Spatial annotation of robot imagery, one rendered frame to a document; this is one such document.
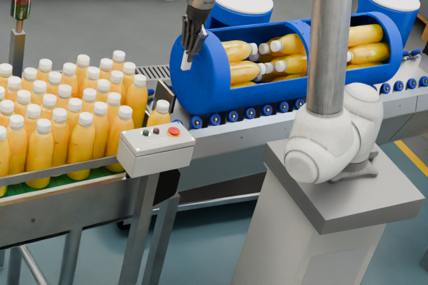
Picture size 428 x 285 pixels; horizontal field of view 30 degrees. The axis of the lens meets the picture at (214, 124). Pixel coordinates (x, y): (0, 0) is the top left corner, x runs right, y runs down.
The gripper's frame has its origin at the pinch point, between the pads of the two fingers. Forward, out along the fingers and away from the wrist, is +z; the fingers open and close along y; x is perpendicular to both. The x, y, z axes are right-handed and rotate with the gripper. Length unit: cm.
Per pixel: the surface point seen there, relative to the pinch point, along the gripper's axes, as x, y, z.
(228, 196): 64, -31, 101
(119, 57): -17.1, -13.9, 5.2
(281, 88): 32.8, 12.3, 8.1
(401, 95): 103, 10, 24
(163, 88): -5.2, -2.6, 12.1
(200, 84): 4.0, 4.9, 7.1
